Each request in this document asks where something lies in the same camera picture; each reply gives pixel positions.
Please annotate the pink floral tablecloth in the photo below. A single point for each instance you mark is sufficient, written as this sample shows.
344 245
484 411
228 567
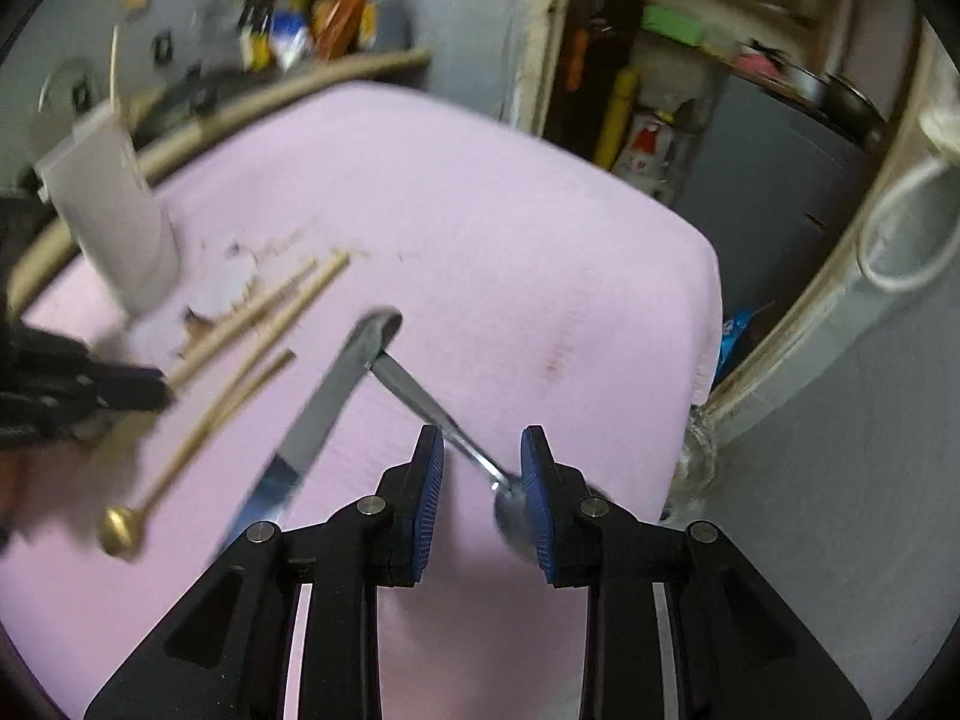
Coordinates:
450 277

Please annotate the glass jar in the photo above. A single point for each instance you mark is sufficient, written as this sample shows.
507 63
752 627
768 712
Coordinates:
697 457

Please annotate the yellow gas canister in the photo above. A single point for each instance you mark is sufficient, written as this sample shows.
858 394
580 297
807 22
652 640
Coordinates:
616 120

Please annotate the orange seasoning packet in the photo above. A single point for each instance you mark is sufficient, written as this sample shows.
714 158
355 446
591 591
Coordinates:
341 19

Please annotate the dark cooking pot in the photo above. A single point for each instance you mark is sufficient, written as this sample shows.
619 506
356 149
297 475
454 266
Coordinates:
840 101

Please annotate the white plastic utensil holder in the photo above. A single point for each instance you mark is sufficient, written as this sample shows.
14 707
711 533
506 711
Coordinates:
120 217

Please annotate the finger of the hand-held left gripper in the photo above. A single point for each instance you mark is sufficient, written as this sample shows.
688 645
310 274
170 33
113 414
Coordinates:
127 388

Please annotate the wooden chopstick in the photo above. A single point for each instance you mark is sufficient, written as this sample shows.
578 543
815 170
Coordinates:
300 296
255 311

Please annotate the red and white bottle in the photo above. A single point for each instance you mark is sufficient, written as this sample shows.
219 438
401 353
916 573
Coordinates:
646 150

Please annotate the blue and white packet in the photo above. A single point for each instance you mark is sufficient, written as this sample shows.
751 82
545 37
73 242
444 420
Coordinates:
291 37

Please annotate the metal spoon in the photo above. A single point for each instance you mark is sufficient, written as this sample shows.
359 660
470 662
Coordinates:
435 420

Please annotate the wooden door frame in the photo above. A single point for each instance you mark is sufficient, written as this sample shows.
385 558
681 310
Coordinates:
551 30

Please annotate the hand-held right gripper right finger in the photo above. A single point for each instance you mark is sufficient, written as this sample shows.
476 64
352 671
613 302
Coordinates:
536 495

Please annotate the grey cabinet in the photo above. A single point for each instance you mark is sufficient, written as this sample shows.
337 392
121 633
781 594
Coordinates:
772 202

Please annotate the metal table knife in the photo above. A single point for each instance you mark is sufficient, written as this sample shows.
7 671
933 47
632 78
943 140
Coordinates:
322 405

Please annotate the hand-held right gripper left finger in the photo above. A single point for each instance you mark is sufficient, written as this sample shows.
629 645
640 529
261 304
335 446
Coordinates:
427 480

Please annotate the green box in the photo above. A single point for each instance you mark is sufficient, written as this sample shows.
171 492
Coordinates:
673 24

